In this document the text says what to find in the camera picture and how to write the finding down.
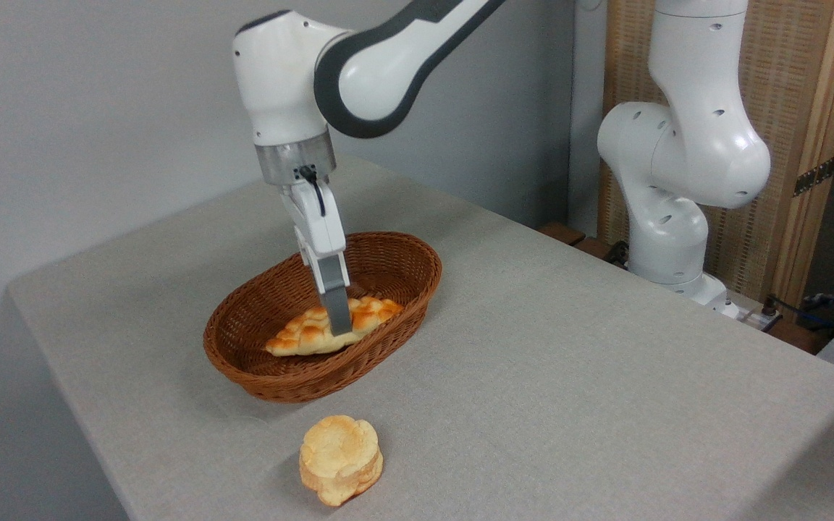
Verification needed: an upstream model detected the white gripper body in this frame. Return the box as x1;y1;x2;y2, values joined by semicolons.
279;178;349;268

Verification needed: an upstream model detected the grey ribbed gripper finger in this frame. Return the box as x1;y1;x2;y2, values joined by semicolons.
307;250;355;336

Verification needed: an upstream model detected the long braided bread loaf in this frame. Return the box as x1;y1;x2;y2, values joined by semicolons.
265;295;405;357

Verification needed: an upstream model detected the round flower-shaped bread bun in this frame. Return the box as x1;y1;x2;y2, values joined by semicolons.
298;415;384;507

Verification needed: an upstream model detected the brown oval wicker basket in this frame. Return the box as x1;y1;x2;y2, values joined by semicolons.
203;232;443;404

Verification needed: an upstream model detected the grey tablecloth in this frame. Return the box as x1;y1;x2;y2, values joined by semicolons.
6;156;834;521

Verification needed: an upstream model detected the white power socket with plug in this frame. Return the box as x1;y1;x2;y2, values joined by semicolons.
738;295;784;334

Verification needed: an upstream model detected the wooden rattan folding screen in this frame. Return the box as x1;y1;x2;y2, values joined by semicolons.
598;0;834;313

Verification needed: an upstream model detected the black metal screen hinge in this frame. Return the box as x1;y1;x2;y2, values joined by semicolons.
793;155;834;198

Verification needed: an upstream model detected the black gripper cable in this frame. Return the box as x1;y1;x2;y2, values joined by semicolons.
299;166;328;218

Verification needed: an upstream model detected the black power cable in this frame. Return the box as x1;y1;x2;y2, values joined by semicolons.
763;293;834;342

